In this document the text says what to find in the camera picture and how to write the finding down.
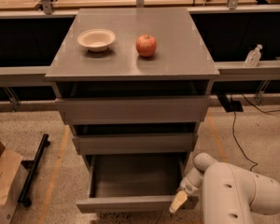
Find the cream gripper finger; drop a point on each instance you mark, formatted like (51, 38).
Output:
(179, 199)

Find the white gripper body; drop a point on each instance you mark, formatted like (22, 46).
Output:
(188, 185)

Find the grey bottom drawer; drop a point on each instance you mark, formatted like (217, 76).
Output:
(132, 182)

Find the grey drawer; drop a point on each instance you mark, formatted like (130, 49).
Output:
(132, 182)
(135, 143)
(131, 110)

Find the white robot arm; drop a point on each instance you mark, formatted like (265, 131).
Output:
(231, 195)

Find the grey middle drawer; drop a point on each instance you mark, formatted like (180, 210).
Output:
(135, 143)

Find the grey top drawer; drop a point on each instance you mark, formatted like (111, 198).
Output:
(131, 110)

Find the grey drawer cabinet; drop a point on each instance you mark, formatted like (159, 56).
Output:
(120, 72)

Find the black power box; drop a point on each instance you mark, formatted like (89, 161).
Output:
(229, 104)

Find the clear sanitizer bottle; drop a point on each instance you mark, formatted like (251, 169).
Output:
(253, 57)

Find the red apple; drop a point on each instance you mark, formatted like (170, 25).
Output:
(146, 45)

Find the black metal bar stand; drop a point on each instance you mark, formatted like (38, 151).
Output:
(31, 166)

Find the white paper bowl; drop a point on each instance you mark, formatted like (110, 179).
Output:
(96, 40)

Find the brown cardboard box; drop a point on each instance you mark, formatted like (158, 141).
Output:
(12, 178)

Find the grey metal rail frame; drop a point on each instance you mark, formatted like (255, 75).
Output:
(31, 76)

